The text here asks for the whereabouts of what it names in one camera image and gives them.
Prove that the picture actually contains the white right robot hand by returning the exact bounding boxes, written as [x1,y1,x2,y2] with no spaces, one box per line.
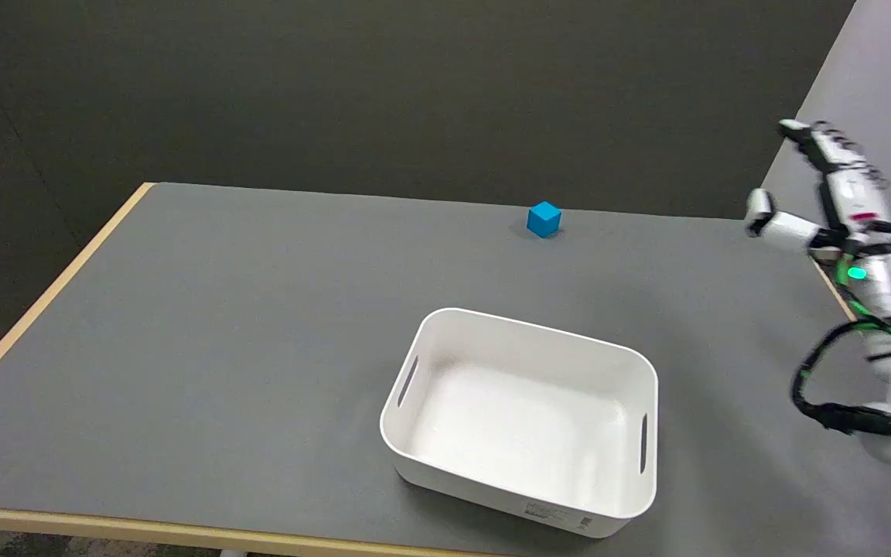
[745,120,891,258]

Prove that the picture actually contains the blue wooden cube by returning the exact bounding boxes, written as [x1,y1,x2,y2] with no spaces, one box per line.
[527,200,562,239]

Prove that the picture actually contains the white plastic storage bin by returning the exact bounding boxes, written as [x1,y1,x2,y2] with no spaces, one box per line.
[380,307,660,539]

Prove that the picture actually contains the green and black sleeved cable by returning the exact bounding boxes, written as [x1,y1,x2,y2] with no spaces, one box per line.
[791,267,891,436]

